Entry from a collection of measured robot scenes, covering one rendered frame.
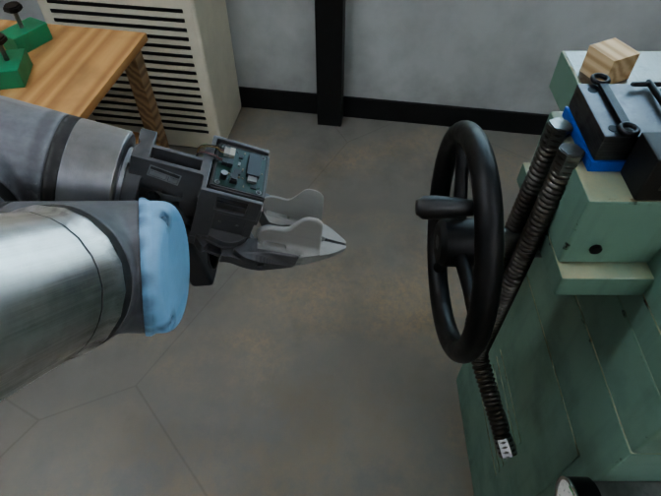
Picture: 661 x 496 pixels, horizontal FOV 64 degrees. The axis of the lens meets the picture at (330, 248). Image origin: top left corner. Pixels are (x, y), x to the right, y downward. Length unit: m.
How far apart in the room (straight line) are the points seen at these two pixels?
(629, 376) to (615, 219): 0.20
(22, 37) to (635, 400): 1.62
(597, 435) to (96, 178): 0.63
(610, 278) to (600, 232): 0.06
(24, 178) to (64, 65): 1.20
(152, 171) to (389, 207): 1.43
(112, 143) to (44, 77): 1.17
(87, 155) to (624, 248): 0.51
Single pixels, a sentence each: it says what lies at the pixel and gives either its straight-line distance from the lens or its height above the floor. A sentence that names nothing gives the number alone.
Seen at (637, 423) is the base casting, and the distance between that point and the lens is 0.68.
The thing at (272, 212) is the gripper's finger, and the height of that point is 0.92.
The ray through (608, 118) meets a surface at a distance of 0.57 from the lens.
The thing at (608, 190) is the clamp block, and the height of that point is 0.96.
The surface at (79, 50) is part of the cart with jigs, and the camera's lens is 1.72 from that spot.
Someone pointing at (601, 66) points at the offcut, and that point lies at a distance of 0.82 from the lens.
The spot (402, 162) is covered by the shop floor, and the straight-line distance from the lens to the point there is 2.01.
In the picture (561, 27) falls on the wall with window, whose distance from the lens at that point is 2.05.
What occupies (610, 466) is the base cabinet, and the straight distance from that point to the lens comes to 0.75.
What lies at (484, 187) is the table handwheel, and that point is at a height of 0.95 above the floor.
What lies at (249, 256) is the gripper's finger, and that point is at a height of 0.93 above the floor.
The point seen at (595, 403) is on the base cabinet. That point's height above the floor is 0.67.
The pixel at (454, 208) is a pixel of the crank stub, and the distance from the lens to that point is 0.54.
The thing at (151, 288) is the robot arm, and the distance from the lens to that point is 0.34.
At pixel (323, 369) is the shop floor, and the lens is 1.46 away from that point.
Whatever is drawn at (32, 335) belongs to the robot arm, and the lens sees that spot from 0.26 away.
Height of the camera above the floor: 1.30
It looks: 50 degrees down
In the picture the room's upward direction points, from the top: straight up
